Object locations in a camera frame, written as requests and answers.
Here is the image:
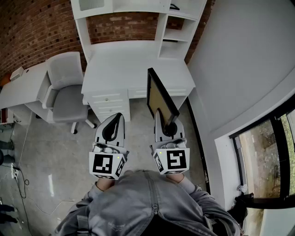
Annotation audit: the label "dark grey floor equipment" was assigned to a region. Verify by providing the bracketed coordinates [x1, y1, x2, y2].
[0, 139, 16, 165]

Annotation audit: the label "black floor trim strip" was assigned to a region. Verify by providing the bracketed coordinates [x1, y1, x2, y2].
[186, 96, 212, 195]

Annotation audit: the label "orange object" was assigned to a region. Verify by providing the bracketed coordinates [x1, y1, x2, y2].
[0, 73, 12, 87]

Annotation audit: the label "white cabinet door frosted glass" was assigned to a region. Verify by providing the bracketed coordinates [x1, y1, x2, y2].
[71, 0, 114, 19]

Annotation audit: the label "dark blue fabric item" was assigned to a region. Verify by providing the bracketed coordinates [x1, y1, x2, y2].
[0, 204, 18, 223]

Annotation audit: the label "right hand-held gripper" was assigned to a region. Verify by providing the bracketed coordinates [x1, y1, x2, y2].
[149, 110, 191, 176]

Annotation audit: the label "black framed deer picture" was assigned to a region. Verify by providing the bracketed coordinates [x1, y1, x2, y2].
[147, 67, 180, 127]

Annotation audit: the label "person's grey jacket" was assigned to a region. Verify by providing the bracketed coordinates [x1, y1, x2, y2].
[54, 169, 240, 236]

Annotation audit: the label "white shelf unit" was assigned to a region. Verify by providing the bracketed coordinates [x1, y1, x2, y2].
[112, 0, 172, 14]

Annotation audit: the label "small white drawer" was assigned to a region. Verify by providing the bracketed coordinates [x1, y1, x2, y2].
[91, 93, 127, 104]
[93, 103, 129, 116]

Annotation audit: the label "person's left forearm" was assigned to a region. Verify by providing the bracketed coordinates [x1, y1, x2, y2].
[86, 177, 119, 208]

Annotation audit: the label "black bag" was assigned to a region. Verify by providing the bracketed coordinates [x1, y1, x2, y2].
[234, 193, 254, 231]

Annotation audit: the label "red white storage box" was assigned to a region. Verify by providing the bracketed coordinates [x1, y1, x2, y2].
[0, 107, 15, 125]

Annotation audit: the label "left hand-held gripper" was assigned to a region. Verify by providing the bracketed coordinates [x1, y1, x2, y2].
[89, 112, 130, 180]

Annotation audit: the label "white desk with shelves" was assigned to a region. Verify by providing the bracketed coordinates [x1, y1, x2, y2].
[70, 0, 208, 123]

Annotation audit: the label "white grey office chair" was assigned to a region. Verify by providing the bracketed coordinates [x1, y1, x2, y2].
[42, 52, 97, 134]

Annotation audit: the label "person's right forearm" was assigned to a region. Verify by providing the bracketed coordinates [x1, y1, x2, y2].
[165, 172, 215, 208]

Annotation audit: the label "thin white cable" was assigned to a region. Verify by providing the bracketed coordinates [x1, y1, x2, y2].
[18, 123, 31, 169]

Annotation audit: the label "black framed window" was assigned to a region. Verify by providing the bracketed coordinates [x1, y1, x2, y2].
[228, 110, 295, 236]

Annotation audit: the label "black floor cable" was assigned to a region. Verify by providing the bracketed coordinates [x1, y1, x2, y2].
[11, 165, 30, 236]

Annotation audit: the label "wide white drawer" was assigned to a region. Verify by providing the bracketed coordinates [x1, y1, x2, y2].
[128, 88, 188, 99]

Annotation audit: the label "grey harness strap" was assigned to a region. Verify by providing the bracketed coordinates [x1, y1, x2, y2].
[77, 215, 91, 236]
[204, 213, 232, 236]

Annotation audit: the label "white open side shelves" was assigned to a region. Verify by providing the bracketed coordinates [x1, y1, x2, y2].
[158, 0, 208, 60]

